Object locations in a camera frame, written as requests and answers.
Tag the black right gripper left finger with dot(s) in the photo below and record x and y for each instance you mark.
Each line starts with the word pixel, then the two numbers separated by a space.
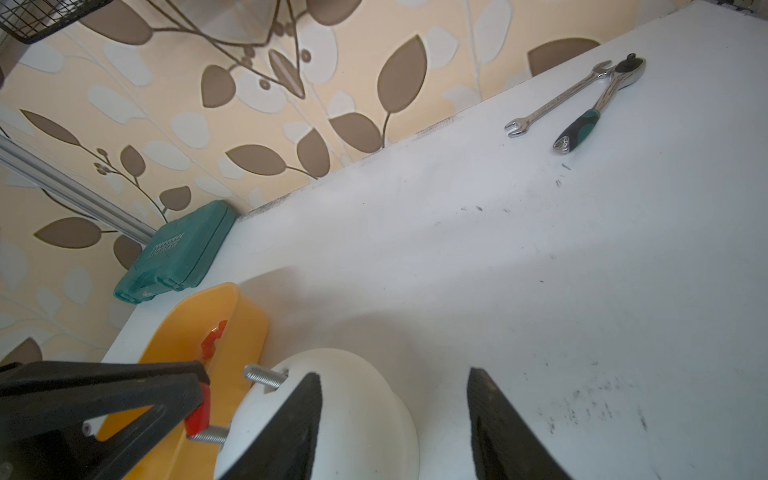
pixel 284 447

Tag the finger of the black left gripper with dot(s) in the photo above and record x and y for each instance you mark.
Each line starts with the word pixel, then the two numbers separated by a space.
pixel 76 420

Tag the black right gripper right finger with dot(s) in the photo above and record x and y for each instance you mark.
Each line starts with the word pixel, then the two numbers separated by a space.
pixel 503 446

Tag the white dome with screws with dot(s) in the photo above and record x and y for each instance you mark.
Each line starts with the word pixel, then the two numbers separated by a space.
pixel 365 429

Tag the red screw sleeve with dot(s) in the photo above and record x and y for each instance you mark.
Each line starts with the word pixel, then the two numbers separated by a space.
pixel 209 343
pixel 199 420

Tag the silver protruding screw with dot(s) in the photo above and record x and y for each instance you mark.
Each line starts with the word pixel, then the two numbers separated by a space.
pixel 270 379
pixel 214 435

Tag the yellow plastic tray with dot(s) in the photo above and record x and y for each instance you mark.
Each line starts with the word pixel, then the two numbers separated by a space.
pixel 176 337

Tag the green plastic tool case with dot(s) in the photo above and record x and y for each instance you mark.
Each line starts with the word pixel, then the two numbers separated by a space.
pixel 179 255

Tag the silver combination wrench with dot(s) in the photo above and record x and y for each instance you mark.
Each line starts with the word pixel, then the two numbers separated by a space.
pixel 520 126

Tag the black wire basket back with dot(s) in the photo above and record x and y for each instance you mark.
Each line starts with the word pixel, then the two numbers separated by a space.
pixel 29 21

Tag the green handled ratchet wrench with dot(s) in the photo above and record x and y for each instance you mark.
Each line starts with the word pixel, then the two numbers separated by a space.
pixel 624 74

